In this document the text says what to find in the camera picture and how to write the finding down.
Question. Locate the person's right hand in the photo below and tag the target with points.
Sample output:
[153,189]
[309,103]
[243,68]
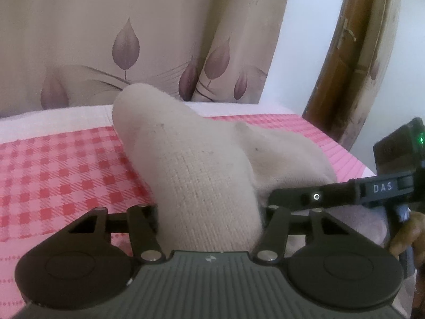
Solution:
[412,235]

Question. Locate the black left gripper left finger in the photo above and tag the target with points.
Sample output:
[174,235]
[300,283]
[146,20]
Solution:
[91,260]

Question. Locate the brass door handle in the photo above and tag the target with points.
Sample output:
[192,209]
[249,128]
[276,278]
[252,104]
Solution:
[343,32]

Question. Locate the pink checkered bed sheet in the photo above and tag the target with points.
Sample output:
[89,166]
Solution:
[56,165]

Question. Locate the brown wooden door frame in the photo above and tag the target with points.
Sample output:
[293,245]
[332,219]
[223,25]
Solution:
[351,77]

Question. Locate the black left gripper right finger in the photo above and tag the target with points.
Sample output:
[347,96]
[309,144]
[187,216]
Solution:
[327,262]

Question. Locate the beige leaf-patterned curtain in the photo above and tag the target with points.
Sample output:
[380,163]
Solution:
[72,53]

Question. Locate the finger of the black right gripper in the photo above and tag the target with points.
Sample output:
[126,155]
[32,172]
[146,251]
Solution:
[326,196]

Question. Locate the beige knitted small garment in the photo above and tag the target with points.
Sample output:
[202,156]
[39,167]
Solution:
[210,178]

